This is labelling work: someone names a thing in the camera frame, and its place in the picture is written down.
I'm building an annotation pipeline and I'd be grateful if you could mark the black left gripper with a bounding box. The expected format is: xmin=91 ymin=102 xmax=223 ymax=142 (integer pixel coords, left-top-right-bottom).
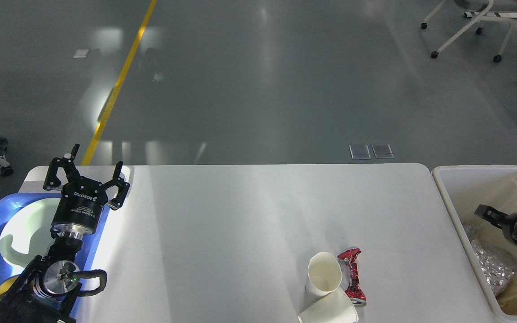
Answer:
xmin=43 ymin=144 xmax=130 ymax=237

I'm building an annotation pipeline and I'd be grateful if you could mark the foil sheet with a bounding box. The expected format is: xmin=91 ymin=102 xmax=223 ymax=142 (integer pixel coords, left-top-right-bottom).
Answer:
xmin=470 ymin=238 xmax=517 ymax=296

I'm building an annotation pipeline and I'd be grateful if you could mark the dark grey mug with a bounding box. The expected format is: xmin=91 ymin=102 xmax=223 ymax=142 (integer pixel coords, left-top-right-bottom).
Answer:
xmin=0 ymin=275 xmax=20 ymax=300

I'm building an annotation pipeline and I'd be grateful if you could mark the crushed red soda can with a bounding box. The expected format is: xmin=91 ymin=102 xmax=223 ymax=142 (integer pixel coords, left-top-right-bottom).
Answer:
xmin=337 ymin=247 xmax=367 ymax=307

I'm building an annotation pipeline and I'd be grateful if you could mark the white paper cup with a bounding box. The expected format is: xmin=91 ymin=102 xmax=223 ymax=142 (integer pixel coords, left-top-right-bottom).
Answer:
xmin=298 ymin=290 xmax=359 ymax=323
xmin=305 ymin=252 xmax=342 ymax=298

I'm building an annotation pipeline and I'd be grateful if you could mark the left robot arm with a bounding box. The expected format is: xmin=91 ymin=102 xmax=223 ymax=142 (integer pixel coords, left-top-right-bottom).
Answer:
xmin=0 ymin=144 xmax=131 ymax=323

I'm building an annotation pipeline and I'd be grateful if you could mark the beige waste bin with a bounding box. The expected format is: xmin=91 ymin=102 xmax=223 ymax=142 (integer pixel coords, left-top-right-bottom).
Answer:
xmin=432 ymin=165 xmax=517 ymax=323

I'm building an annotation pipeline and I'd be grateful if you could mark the floor outlet cover right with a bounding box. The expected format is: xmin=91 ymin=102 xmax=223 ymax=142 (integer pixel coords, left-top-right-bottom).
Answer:
xmin=372 ymin=144 xmax=394 ymax=159

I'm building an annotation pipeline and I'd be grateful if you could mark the floor outlet cover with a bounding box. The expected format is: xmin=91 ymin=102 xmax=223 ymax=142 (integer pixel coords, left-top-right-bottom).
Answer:
xmin=349 ymin=144 xmax=372 ymax=160
xmin=372 ymin=144 xmax=394 ymax=159

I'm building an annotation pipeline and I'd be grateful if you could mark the floor outlet cover left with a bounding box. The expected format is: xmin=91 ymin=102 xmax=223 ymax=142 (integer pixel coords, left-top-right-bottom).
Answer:
xmin=349 ymin=144 xmax=372 ymax=160

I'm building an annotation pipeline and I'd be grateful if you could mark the white office chair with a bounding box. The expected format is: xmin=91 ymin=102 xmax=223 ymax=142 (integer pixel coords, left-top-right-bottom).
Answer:
xmin=429 ymin=0 xmax=517 ymax=63

